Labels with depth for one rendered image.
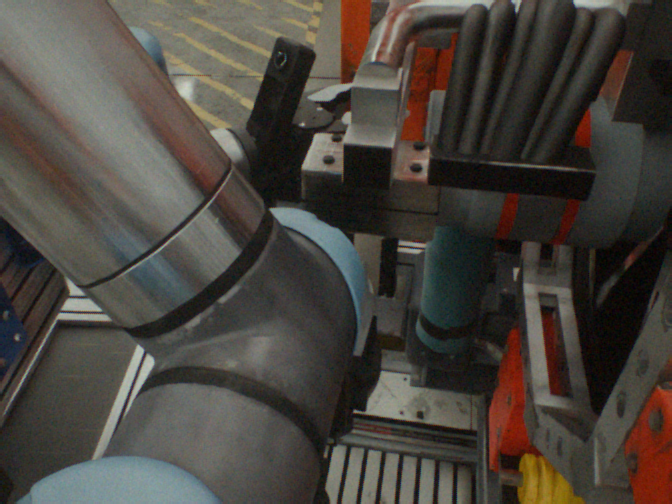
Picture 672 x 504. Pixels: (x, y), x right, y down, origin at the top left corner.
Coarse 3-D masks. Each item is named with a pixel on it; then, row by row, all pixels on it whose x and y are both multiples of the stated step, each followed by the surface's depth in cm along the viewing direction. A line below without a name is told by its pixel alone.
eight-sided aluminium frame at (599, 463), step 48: (528, 288) 77; (528, 336) 71; (576, 336) 71; (528, 384) 67; (576, 384) 65; (624, 384) 38; (528, 432) 63; (576, 432) 49; (624, 432) 37; (576, 480) 45; (624, 480) 40
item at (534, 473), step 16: (528, 464) 67; (544, 464) 67; (512, 480) 68; (528, 480) 66; (544, 480) 66; (560, 480) 65; (528, 496) 66; (544, 496) 65; (560, 496) 65; (576, 496) 65
